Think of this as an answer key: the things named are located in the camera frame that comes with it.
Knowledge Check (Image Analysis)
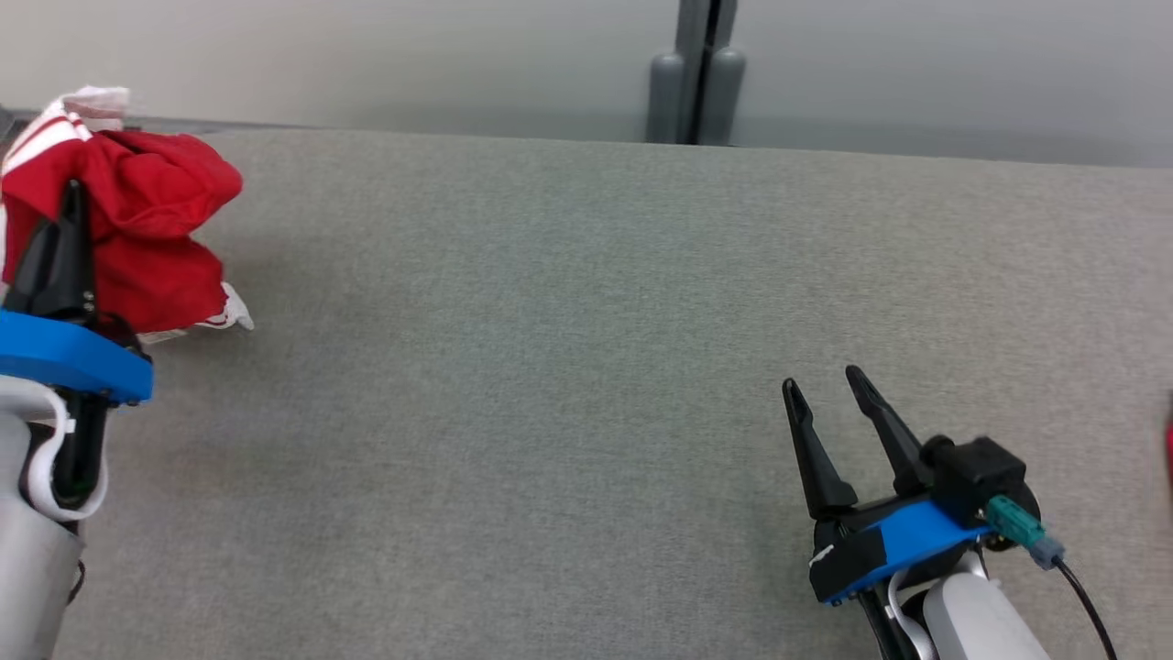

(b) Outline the grey cylindrical post cap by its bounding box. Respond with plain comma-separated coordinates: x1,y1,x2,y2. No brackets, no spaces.
646,52,686,145
708,46,748,146

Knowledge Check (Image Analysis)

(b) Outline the grey partition frame post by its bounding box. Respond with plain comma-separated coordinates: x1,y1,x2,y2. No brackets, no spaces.
676,0,739,146

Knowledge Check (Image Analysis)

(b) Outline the red and white shirt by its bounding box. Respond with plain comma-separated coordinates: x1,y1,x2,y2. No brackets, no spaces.
0,85,255,345

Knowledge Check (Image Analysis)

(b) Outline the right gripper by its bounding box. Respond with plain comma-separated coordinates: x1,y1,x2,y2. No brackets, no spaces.
782,365,937,553

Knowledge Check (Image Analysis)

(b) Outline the black right camera cable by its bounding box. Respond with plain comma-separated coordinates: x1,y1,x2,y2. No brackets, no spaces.
1054,557,1121,660

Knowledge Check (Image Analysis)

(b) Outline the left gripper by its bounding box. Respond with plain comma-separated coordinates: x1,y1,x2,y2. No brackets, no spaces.
5,180,112,523

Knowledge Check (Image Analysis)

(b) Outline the teal right camera connector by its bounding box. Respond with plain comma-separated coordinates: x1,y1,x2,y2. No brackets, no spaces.
986,495,1067,571

